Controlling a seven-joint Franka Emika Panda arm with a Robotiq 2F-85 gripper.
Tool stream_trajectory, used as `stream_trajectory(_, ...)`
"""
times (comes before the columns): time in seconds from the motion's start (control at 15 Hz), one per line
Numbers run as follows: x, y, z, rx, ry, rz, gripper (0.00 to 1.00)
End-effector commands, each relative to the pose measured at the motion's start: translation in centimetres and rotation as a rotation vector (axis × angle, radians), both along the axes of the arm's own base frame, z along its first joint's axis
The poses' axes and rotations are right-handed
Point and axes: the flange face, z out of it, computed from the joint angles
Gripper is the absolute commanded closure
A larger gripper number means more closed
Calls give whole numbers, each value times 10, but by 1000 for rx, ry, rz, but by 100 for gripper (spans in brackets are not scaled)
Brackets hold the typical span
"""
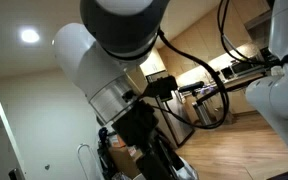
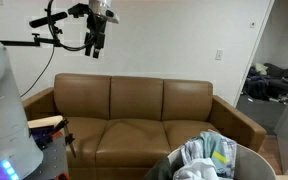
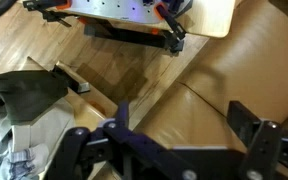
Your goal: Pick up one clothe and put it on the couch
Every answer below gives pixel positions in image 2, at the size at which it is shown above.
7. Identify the red clamp handle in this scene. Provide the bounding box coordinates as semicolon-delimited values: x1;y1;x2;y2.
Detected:
55;172;70;180

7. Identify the dark grey couch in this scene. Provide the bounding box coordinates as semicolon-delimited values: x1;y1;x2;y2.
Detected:
243;62;288;101

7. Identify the black orange bar clamp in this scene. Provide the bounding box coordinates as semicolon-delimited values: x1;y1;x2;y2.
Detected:
45;118;78;159

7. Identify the black stereo camera bar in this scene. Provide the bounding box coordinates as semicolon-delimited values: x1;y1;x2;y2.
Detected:
28;11;69;29

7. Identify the purple plastic object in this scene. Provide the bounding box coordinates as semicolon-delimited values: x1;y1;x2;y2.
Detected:
29;126;57;149

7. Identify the pale green cloth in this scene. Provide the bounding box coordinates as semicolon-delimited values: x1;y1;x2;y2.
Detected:
254;63;269;76

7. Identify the grey laundry basket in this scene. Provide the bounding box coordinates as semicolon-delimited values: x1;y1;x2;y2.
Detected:
167;143;278;180

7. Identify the white cloth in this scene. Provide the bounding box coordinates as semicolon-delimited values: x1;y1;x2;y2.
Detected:
172;157;220;180

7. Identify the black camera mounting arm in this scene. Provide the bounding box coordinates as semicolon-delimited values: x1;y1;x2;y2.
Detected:
0;32;63;48

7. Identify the light wooden board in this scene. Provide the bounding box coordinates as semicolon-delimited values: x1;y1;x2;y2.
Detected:
27;114;64;129

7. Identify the brown leather couch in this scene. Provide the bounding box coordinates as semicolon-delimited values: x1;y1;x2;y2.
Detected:
22;73;268;180

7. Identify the white light switch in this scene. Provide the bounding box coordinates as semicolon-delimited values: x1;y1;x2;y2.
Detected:
215;49;224;61

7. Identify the black hanging camera cable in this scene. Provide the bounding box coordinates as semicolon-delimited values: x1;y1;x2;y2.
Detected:
19;44;56;99

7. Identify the dark blue clothes pile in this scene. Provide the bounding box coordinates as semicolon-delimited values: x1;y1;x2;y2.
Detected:
243;66;271;100

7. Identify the plaid light blue shirt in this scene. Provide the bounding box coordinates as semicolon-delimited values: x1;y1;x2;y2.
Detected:
179;131;238;179

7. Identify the teal cloth with yellow tag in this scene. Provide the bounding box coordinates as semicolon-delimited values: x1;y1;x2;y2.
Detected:
198;130;230;168

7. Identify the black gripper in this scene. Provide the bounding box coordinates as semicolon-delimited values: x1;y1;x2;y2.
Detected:
84;13;108;60

